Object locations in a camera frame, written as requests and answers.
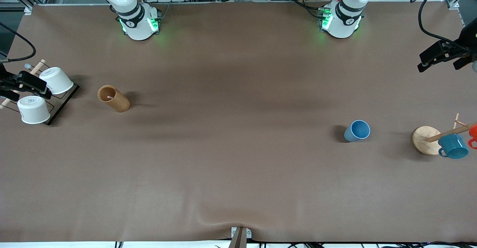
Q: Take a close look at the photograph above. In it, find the blue plastic cup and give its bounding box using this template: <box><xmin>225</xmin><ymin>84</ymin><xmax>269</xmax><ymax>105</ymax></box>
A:
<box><xmin>344</xmin><ymin>120</ymin><xmax>371</xmax><ymax>142</ymax></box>

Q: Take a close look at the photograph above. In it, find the white paper cup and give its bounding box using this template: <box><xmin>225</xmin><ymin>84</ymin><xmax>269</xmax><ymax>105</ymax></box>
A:
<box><xmin>39</xmin><ymin>67</ymin><xmax>74</xmax><ymax>95</ymax></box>
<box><xmin>17</xmin><ymin>96</ymin><xmax>51</xmax><ymax>124</ymax></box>

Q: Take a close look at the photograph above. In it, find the wooden mug tree stand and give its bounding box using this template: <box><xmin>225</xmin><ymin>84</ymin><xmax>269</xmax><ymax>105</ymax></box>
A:
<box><xmin>412</xmin><ymin>113</ymin><xmax>477</xmax><ymax>156</ymax></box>

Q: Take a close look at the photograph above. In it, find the teal enamel mug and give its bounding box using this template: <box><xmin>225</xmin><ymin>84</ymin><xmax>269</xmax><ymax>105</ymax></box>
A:
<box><xmin>438</xmin><ymin>134</ymin><xmax>469</xmax><ymax>159</ymax></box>

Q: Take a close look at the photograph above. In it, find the wooden cylinder holder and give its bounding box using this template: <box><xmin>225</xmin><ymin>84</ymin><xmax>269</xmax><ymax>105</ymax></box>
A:
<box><xmin>98</xmin><ymin>85</ymin><xmax>131</xmax><ymax>113</ymax></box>

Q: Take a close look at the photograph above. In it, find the brown table cloth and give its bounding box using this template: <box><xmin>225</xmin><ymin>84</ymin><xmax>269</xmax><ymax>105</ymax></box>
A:
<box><xmin>0</xmin><ymin>0</ymin><xmax>477</xmax><ymax>243</ymax></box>

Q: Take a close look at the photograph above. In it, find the metal table clamp bracket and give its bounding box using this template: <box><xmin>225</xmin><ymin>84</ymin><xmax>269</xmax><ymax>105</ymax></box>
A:
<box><xmin>228</xmin><ymin>226</ymin><xmax>252</xmax><ymax>248</ymax></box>

